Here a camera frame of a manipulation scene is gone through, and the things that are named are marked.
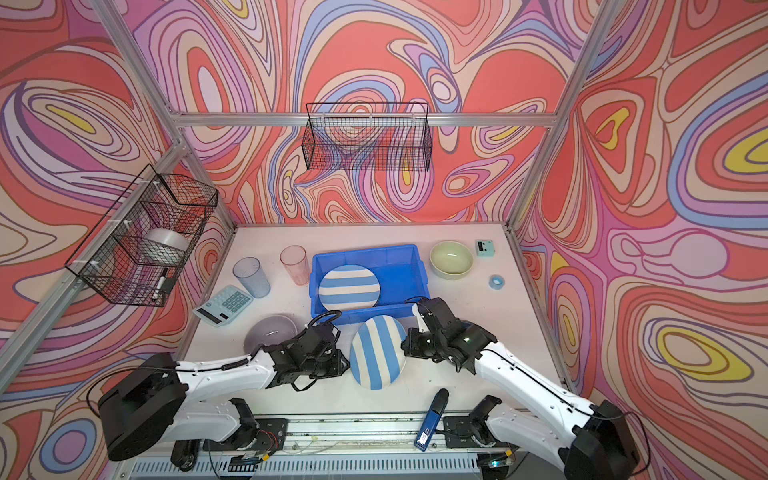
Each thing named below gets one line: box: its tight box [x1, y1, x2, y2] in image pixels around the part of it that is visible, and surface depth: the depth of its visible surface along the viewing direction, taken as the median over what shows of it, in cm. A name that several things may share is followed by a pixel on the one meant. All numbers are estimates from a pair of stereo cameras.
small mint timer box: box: [476, 240, 495, 258], surface depth 112 cm
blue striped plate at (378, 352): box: [349, 315, 408, 391], surface depth 83 cm
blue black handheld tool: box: [414, 388, 450, 452], surface depth 75 cm
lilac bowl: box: [244, 314, 298, 355], surface depth 89 cm
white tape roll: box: [144, 228, 190, 252], surface depth 75 cm
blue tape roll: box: [489, 274, 505, 290], surface depth 104 cm
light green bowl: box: [429, 240, 474, 280], surface depth 106 cm
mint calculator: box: [192, 285, 254, 328], surface depth 97 cm
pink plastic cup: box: [280, 245, 310, 286], surface depth 97 cm
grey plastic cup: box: [232, 256, 271, 299], surface depth 95 cm
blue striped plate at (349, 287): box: [318, 264, 381, 311], surface depth 98 cm
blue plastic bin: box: [310, 244, 431, 325], surface depth 103 cm
